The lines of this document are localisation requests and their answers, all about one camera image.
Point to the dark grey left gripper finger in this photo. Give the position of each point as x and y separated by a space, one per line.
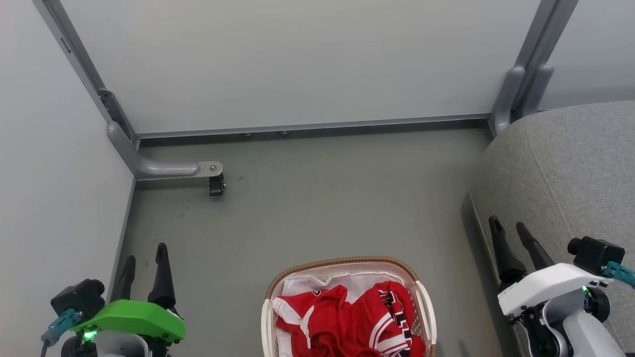
124 282
162 277

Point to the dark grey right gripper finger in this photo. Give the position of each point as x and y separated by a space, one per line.
503 253
536 253

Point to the red white shorts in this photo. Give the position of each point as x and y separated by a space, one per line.
302 310

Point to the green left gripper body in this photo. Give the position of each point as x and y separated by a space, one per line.
134 317

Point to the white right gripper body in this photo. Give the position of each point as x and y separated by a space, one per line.
545 285

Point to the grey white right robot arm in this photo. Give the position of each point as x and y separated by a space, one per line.
590 337

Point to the grey fabric sofa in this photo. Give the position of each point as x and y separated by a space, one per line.
570 173

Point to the white garment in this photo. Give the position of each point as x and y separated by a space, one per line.
357 281

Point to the grey partition bottom rail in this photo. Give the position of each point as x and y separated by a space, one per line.
317 124

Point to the black caster wheel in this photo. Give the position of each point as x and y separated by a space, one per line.
216 186

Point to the grey partition foot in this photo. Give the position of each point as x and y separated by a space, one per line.
158 168

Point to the red jersey with white stripes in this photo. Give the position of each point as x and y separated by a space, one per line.
369 307

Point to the grey partition post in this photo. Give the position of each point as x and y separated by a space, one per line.
538 44
74 54

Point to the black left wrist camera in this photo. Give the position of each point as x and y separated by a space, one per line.
79 297

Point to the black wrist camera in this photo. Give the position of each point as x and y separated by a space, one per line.
79 297
595 253

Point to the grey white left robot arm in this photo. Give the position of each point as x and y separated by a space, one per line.
119 347

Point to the white laundry basket brown rim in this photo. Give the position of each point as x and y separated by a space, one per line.
347 260

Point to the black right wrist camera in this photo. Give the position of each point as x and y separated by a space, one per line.
595 253

